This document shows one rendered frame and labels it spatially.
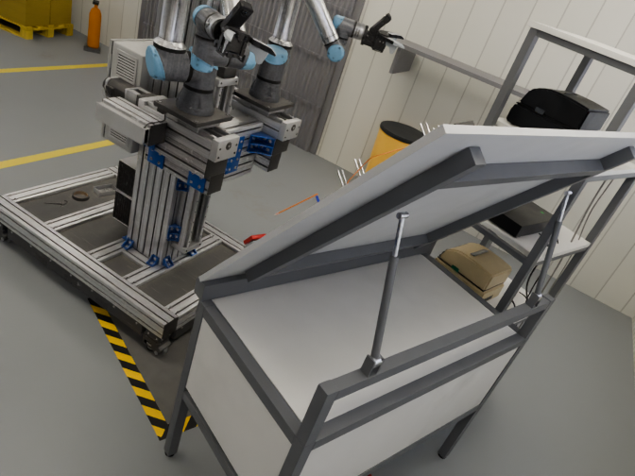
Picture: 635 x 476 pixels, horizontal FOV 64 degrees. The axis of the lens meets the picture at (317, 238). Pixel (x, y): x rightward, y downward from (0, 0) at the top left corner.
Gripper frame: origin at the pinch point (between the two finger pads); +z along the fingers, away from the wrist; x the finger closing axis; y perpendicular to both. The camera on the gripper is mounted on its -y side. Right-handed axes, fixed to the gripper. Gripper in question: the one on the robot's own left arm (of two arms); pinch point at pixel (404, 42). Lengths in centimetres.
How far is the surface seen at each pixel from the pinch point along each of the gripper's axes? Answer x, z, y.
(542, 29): 42, 41, -31
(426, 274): 78, 36, 68
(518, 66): 41, 40, -16
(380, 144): -144, 32, 122
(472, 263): 62, 59, 66
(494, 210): 85, 44, 24
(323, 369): 151, -6, 58
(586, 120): 58, 68, -10
